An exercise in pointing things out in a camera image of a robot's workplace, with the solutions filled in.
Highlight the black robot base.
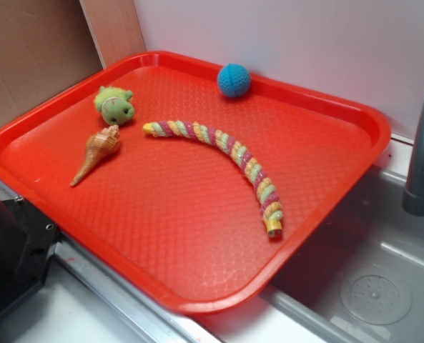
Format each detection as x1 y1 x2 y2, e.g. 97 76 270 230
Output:
0 199 57 319

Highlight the green plush toy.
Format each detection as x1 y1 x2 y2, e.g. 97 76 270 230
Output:
94 86 135 126

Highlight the grey plastic sink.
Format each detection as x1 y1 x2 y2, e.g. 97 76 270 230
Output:
0 137 424 342

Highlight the brown cardboard panel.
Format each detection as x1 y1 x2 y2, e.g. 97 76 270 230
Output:
0 1 145 128

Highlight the blue knitted ball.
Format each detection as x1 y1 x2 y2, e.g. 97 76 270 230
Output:
217 64 251 98

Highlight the multicolored twisted rope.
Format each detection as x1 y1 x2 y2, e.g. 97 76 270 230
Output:
142 120 284 239

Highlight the red plastic tray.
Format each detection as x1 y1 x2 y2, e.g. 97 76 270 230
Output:
0 51 390 314

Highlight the orange spiral seashell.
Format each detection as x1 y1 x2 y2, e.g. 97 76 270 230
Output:
70 124 121 187

